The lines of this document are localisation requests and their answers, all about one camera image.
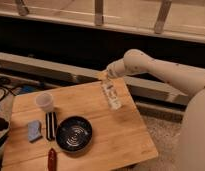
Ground black round bowl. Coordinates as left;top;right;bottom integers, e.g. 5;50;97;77
56;116;93;153

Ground black cables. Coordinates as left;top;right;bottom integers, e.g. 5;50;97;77
0;76;17;104

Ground blue sponge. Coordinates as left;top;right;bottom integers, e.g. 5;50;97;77
28;120;42;142

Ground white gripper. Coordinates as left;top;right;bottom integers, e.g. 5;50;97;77
106;60;125;78

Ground black object at left edge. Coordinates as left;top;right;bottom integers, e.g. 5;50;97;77
0;117;9;147

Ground wooden table board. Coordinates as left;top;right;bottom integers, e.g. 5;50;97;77
1;79;158;171

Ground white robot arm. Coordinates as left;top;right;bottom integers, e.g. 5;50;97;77
106;49;205;171

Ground black striped rectangular object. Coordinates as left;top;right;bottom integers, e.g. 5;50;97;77
45;112;57;141

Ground metal rail beam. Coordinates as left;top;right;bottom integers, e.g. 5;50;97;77
0;52;190;105

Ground translucent plastic cup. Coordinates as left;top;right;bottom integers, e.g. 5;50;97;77
35;92;54;113

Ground red brown oblong object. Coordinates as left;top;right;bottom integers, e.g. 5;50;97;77
48;148;57;171

